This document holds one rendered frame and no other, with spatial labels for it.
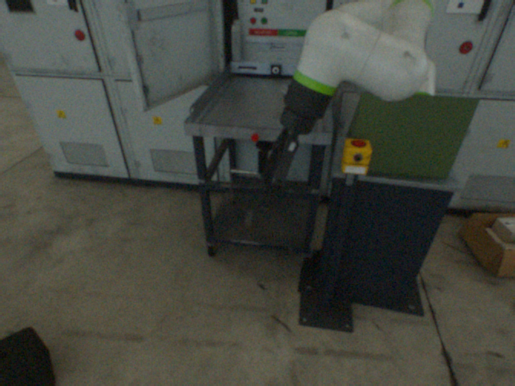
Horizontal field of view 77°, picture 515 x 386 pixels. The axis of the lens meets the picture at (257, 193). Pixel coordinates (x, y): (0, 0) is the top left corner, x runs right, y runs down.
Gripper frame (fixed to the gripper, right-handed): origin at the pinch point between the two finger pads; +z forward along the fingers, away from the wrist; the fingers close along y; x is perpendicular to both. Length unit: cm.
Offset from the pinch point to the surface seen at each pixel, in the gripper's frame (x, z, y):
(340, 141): 34, 2, -68
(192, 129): -28, 19, -61
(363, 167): 33.0, -2.9, -30.7
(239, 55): -22, -6, -119
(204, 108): -28, 14, -77
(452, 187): 67, -7, -34
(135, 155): -72, 88, -138
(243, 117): -10, 9, -68
